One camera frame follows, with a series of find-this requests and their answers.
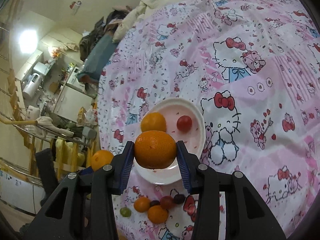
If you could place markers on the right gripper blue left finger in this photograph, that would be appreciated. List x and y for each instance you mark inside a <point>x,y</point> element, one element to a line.
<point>109,180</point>

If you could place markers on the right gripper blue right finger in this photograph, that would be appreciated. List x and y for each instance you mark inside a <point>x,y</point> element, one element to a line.
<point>202,180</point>

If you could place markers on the small orange tangerine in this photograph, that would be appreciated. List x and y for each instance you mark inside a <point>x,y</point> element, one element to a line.
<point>101,158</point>

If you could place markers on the dark purple grape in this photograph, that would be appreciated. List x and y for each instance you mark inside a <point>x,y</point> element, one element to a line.
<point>179,199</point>

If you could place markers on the green grape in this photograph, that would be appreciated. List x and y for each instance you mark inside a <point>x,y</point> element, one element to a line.
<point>125,212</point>

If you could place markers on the small orange mandarin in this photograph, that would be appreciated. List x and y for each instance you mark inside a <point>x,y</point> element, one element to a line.
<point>142,204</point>

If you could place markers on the red cherry tomato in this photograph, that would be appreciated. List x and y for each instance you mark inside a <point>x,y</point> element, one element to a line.
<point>184,123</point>
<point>167,202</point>

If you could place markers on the large orange mandarin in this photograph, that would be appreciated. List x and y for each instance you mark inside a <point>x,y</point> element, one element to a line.
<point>155,150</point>

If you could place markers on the medium orange mandarin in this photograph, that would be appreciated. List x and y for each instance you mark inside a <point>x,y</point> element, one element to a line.
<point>157,215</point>

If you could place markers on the large orange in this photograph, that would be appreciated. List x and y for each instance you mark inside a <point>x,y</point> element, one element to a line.
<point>153,122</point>

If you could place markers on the yellow wooden rack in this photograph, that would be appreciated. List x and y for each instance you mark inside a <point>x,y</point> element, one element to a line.
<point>69,154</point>

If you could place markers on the red cherry tomato on plate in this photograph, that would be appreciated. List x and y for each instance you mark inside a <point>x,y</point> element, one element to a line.
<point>184,123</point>

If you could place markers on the white pink oval plate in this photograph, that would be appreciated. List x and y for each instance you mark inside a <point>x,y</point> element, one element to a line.
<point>172,109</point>

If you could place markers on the white cabinet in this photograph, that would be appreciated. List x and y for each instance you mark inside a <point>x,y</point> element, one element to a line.
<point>71,100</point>

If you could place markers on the white kettle appliance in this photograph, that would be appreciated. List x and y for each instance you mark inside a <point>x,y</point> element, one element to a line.
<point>32,86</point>

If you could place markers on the blue teal pillow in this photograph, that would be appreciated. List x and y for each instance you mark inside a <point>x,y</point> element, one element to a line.
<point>97,60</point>

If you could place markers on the pink Hello Kitty bedsheet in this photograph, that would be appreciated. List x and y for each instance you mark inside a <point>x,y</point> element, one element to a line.
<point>252,69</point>

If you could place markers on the pile of dark clothes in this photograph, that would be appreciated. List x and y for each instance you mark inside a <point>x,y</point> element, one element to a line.
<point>102,28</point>

